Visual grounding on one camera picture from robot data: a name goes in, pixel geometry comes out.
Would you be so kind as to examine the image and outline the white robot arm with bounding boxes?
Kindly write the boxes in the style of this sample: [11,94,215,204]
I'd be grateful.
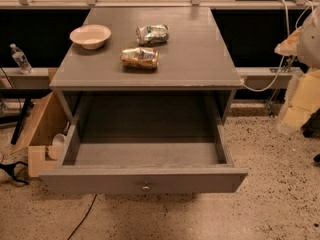
[275,6,320,134]

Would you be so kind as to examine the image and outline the round metal drawer knob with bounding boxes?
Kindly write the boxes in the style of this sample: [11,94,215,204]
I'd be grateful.
[141,183,151,193]

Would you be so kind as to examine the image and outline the crushed green soda can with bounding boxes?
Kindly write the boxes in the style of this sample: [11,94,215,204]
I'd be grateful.
[136,25,169,45]

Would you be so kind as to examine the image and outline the grey open top drawer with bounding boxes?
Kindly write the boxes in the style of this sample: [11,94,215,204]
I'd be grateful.
[39,93,249,195]

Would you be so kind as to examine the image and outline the grey wooden cabinet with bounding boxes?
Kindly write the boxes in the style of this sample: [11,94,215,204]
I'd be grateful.
[50,7,242,119]

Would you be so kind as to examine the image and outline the white ceramic bowl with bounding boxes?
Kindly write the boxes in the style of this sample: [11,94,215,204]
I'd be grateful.
[70,25,111,50]

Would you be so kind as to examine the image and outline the white cup in box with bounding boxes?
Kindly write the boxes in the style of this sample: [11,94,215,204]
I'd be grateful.
[47,133,66,160]

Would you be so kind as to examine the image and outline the light wooden box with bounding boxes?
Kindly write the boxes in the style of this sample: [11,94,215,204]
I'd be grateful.
[11,92,68,178]

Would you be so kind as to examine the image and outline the clear plastic water bottle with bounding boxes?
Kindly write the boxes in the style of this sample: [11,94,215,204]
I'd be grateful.
[10,44,32,74]

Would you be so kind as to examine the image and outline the grey ledge rail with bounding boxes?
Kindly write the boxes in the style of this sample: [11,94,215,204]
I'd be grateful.
[0,67,303,89]

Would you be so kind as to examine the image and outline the black floor cable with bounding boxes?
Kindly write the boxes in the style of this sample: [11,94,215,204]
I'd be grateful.
[66,193,98,240]

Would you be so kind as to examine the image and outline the black strap on floor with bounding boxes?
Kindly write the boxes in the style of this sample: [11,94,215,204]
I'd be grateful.
[0,161,31,186]

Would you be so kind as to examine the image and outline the white hanging cable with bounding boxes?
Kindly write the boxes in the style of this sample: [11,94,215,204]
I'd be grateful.
[241,0,316,93]

